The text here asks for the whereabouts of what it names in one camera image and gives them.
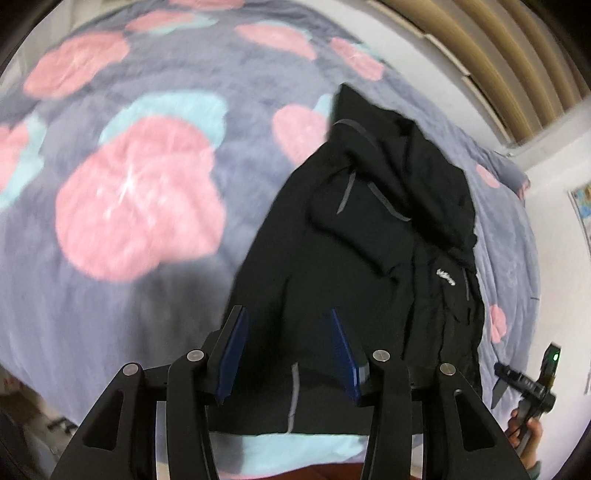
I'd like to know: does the wall map poster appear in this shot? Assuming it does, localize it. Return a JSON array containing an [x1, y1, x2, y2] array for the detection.
[[567, 182, 591, 252]]

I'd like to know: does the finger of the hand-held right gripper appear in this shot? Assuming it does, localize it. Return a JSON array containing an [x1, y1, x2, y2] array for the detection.
[[491, 362, 523, 409]]

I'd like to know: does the wooden window blind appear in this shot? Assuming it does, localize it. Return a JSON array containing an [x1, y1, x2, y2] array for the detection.
[[379, 0, 591, 148]]

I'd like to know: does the grey floral blanket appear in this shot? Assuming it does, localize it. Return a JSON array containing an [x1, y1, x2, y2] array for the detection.
[[0, 0, 542, 478]]

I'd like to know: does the black hooded jacket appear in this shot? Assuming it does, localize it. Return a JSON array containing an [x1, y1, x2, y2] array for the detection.
[[210, 83, 485, 437]]

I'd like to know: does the person's right hand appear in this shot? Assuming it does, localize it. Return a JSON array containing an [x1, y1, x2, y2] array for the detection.
[[507, 407, 545, 464]]

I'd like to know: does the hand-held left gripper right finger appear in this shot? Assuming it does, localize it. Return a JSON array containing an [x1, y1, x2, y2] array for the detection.
[[328, 308, 532, 480]]

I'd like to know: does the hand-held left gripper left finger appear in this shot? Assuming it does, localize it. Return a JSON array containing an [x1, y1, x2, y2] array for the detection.
[[48, 306, 250, 480]]

